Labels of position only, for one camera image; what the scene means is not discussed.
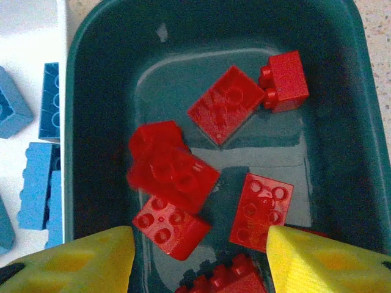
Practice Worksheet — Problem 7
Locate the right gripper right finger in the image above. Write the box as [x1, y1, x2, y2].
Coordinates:
[266, 225, 391, 293]

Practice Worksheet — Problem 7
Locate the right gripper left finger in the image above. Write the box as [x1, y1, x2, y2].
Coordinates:
[0, 225, 136, 293]

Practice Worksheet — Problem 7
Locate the red lego brick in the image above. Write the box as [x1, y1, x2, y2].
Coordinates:
[175, 253, 269, 293]
[228, 173, 294, 253]
[126, 120, 192, 196]
[186, 65, 266, 146]
[131, 195, 213, 261]
[146, 146, 221, 214]
[258, 50, 310, 114]

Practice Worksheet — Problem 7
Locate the light blue lego brick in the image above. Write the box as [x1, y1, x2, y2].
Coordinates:
[0, 65, 34, 140]

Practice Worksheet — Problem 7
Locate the dark green plastic container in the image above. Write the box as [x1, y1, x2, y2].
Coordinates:
[65, 0, 391, 293]

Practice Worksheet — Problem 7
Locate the white plastic container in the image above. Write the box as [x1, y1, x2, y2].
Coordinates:
[0, 0, 68, 263]

